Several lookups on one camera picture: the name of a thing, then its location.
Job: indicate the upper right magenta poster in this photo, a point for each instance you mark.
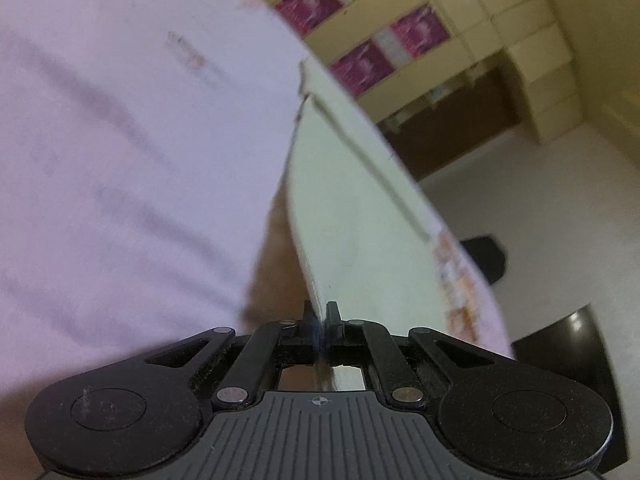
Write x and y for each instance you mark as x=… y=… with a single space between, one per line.
x=306 y=15

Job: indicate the lower left magenta poster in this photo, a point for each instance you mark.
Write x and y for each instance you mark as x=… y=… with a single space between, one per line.
x=420 y=31

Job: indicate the magenta poster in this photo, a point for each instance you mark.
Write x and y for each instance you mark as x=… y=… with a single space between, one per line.
x=420 y=31
x=306 y=15
x=362 y=68

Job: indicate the black chair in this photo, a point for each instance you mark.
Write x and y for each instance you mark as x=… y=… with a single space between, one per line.
x=488 y=255

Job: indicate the pale green small garment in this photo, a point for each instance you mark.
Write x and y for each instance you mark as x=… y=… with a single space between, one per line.
x=348 y=225

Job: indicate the lower right magenta poster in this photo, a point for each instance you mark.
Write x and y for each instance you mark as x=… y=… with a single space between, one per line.
x=362 y=68

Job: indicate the cream built-in wardrobe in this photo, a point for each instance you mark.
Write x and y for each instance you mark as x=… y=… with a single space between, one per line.
x=522 y=37

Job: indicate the floral white bedsheet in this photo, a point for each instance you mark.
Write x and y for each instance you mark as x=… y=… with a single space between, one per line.
x=141 y=144

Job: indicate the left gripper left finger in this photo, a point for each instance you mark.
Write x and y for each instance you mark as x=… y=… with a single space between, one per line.
x=264 y=355

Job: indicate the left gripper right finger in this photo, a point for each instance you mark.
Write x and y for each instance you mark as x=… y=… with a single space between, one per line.
x=370 y=347

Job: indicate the dark wooden door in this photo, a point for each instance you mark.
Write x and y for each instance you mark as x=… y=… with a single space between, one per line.
x=457 y=125

